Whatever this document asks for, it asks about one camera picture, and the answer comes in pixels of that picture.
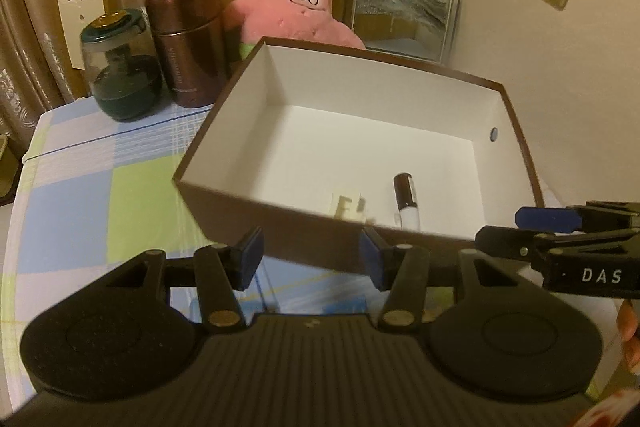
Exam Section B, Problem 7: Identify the brown metal canister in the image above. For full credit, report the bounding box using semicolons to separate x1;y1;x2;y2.
144;0;232;110

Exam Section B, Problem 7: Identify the glass jar with green lid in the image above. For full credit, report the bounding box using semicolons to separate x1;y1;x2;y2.
80;8;166;123

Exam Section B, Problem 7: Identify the brown cardboard box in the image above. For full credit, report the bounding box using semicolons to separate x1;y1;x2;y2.
172;36;546;279

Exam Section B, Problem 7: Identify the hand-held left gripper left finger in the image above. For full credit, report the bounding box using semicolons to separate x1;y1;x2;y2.
94;226;265;334

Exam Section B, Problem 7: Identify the person's right hand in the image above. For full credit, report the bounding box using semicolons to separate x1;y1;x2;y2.
616;299;640;376

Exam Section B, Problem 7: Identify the glass picture frame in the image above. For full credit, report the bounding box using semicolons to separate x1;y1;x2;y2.
344;0;462;64

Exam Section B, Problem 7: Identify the beige patterned curtain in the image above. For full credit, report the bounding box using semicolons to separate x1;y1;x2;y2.
0;0;174;158

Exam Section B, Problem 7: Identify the pink starfish plush toy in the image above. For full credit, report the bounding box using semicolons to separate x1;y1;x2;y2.
222;0;369;60

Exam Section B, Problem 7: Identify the white carved chair back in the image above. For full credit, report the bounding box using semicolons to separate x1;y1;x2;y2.
54;0;109;70

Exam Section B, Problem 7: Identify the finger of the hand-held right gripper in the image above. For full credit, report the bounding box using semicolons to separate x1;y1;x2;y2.
474;225;557;264
515;201;640;234

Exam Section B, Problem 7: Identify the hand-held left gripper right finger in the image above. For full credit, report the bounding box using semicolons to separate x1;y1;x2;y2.
358;226;532;332

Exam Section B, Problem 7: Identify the brown-capped white tube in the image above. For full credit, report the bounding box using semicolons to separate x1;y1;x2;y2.
392;172;421;231

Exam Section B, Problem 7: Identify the small cream block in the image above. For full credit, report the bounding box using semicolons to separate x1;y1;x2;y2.
325;191;371;223

